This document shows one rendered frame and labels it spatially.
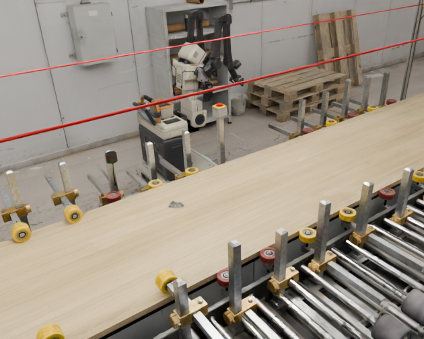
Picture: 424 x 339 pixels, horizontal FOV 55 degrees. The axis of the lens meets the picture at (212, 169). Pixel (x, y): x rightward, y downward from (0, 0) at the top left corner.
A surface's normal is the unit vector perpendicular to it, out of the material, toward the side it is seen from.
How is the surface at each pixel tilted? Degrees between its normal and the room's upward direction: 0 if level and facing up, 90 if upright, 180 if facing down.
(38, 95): 90
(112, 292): 0
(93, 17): 90
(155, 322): 90
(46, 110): 90
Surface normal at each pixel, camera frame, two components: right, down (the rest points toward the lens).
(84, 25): 0.56, 0.37
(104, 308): -0.04, -0.88
